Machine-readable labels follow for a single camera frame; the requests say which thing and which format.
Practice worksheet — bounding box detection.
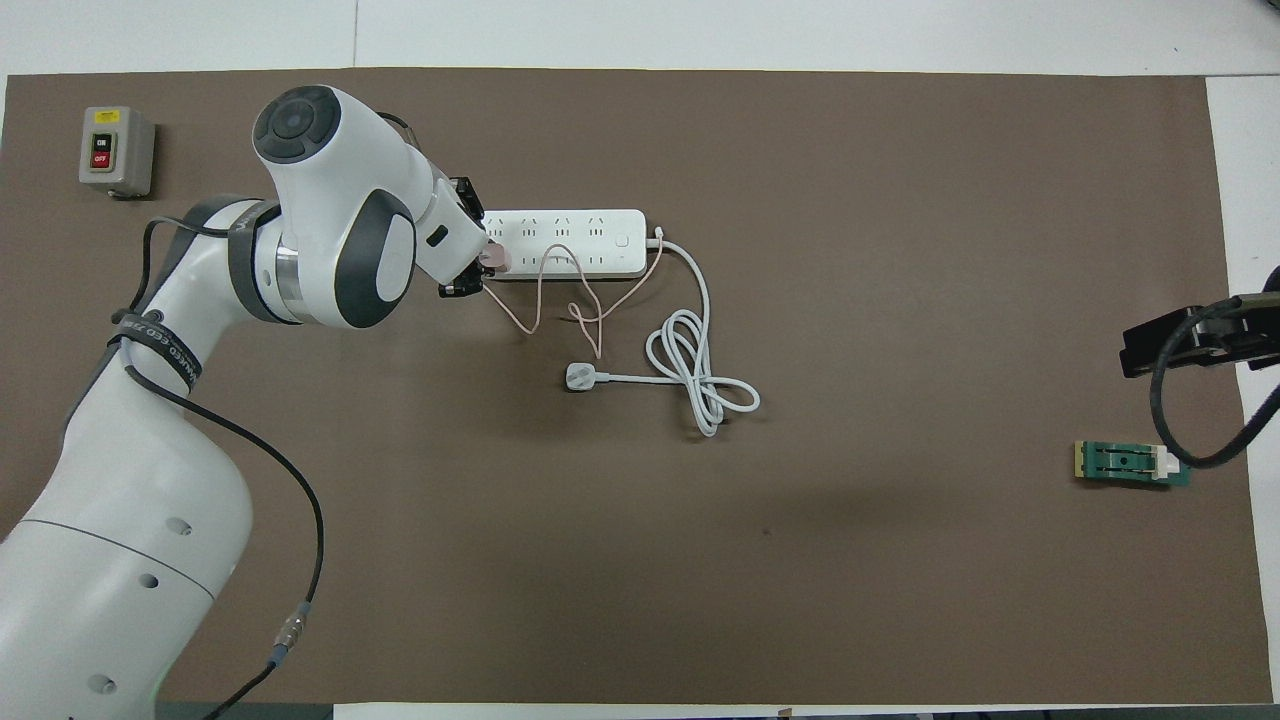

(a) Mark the white power strip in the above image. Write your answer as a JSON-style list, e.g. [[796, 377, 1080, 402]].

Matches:
[[483, 208, 648, 281]]

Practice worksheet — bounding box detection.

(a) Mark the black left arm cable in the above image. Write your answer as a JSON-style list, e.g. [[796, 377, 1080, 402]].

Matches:
[[125, 112, 326, 720]]

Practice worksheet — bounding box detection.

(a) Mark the brown table mat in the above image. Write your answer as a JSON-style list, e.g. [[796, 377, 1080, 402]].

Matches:
[[0, 67, 1273, 706]]

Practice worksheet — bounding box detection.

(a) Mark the pink charging cable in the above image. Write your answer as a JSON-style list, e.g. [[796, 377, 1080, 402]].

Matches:
[[482, 228, 669, 359]]

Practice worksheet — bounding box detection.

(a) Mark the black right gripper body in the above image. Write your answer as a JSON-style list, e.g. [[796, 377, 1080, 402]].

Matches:
[[1184, 303, 1252, 368]]

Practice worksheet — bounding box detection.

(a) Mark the green circuit board module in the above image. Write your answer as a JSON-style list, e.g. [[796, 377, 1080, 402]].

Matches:
[[1074, 440, 1193, 491]]

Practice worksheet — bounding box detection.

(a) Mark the grey on-off switch box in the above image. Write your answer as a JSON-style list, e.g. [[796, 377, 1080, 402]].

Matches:
[[79, 106, 157, 199]]

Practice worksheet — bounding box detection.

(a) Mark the white power cord with plug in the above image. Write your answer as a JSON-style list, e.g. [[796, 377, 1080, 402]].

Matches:
[[565, 238, 761, 438]]

